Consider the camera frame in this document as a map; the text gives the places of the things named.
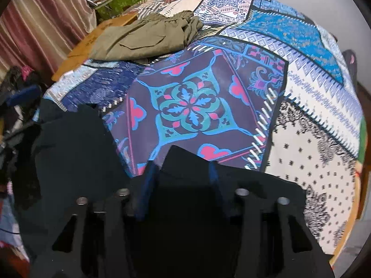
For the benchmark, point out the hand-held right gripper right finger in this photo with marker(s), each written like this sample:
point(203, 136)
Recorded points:
point(216, 182)

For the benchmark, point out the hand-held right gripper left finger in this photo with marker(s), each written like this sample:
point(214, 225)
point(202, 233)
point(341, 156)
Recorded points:
point(146, 185)

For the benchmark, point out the black pants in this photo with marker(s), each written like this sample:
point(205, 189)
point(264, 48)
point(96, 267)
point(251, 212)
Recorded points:
point(72, 150)

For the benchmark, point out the olive green pants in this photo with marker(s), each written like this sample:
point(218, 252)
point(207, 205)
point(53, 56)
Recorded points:
point(145, 37)

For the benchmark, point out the patchwork printed bedspread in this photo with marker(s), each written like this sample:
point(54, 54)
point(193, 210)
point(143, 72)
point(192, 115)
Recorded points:
point(289, 78)

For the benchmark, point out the orange blanket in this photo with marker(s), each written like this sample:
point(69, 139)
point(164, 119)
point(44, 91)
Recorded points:
point(359, 169)

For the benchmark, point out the pile of dark clothes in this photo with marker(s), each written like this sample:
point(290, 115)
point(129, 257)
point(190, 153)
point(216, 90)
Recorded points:
point(17, 115)

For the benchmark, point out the flat brown cardboard box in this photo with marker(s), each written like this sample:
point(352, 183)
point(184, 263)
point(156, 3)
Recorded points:
point(78, 49)

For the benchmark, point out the grey bag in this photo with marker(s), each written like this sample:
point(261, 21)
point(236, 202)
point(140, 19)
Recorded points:
point(349, 63)

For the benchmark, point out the pink striped curtain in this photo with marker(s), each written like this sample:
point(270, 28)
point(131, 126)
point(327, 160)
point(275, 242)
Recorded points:
point(43, 20)

